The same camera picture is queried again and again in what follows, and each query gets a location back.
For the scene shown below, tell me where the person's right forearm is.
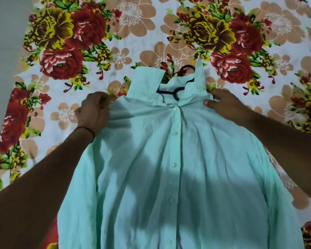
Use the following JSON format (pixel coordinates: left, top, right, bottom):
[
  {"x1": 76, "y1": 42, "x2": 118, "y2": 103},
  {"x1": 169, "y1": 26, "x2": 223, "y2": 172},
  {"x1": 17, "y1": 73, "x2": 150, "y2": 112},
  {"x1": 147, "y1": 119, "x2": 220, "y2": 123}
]
[{"x1": 243, "y1": 111, "x2": 311, "y2": 206}]

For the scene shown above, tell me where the mint green shirt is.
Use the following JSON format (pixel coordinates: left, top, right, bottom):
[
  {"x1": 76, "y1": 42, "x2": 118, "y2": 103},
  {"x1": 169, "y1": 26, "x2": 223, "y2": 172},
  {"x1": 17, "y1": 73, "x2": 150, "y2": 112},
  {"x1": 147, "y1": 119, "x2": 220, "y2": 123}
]
[{"x1": 57, "y1": 57, "x2": 305, "y2": 249}]

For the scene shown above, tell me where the person's right hand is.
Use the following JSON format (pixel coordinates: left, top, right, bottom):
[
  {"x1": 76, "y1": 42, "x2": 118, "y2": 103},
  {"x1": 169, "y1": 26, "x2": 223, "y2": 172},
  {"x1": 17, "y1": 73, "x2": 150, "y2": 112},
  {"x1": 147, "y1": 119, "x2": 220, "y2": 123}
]
[{"x1": 203, "y1": 88, "x2": 252, "y2": 125}]

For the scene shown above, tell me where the black plastic hanger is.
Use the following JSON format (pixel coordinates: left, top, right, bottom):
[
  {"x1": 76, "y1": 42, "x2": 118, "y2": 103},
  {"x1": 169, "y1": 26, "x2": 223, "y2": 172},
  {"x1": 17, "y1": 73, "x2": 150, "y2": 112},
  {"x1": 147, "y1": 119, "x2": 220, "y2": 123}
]
[{"x1": 157, "y1": 64, "x2": 196, "y2": 101}]

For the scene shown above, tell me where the person's left hand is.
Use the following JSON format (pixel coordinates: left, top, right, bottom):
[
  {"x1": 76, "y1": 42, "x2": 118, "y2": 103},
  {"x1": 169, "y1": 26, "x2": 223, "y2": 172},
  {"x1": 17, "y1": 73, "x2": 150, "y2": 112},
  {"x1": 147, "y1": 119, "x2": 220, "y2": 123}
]
[{"x1": 74, "y1": 91, "x2": 117, "y2": 137}]

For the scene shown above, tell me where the floral patterned blanket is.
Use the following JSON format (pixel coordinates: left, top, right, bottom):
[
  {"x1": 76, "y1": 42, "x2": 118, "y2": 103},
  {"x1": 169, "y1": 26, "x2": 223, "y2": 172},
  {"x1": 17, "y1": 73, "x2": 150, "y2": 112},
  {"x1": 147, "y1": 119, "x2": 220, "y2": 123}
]
[{"x1": 0, "y1": 0, "x2": 311, "y2": 249}]

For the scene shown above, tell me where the black thread wristband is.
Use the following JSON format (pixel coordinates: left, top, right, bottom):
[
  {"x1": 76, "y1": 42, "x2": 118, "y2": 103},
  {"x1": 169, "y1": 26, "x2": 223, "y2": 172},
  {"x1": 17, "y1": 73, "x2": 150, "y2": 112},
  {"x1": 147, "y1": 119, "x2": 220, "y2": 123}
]
[{"x1": 74, "y1": 126, "x2": 96, "y2": 143}]

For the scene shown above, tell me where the person's left forearm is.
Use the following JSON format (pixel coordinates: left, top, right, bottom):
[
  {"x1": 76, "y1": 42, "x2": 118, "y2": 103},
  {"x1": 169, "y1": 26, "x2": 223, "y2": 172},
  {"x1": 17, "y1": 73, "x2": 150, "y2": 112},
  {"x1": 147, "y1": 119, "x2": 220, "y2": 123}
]
[{"x1": 0, "y1": 128, "x2": 94, "y2": 249}]

